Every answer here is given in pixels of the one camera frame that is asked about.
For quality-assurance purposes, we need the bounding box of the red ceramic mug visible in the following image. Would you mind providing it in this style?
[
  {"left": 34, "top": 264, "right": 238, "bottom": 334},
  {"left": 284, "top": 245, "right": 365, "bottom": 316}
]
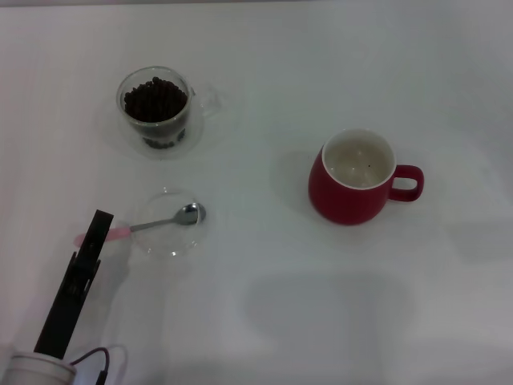
[{"left": 307, "top": 128, "right": 425, "bottom": 226}]

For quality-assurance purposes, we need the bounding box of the dark red cable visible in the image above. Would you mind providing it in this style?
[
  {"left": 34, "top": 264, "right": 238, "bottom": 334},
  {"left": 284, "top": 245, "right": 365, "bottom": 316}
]
[{"left": 67, "top": 346, "right": 112, "bottom": 385}]

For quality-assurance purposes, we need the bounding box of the coffee beans heap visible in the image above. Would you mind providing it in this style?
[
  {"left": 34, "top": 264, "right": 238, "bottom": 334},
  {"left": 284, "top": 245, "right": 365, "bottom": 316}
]
[{"left": 123, "top": 75, "right": 189, "bottom": 124}]

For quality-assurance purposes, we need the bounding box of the pink handled metal spoon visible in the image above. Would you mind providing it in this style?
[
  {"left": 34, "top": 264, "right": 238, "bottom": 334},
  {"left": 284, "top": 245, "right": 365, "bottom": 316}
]
[{"left": 75, "top": 202, "right": 208, "bottom": 247}]

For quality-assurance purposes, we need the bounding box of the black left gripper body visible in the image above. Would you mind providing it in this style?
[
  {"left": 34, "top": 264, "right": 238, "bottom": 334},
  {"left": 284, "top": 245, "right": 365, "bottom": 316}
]
[{"left": 33, "top": 251, "right": 102, "bottom": 360}]

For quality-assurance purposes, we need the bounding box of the small clear glass dish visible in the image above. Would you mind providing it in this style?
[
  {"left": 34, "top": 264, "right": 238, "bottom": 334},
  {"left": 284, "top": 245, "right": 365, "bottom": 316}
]
[{"left": 135, "top": 187, "right": 212, "bottom": 258}]

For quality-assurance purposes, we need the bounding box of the clear glass saucer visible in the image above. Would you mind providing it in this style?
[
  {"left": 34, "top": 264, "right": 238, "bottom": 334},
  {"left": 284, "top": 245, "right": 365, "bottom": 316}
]
[{"left": 115, "top": 107, "right": 206, "bottom": 160}]

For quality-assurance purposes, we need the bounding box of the clear glass handled cup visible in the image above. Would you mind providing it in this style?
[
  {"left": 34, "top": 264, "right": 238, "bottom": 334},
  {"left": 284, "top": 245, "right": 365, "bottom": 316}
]
[{"left": 115, "top": 66, "right": 222, "bottom": 152}]

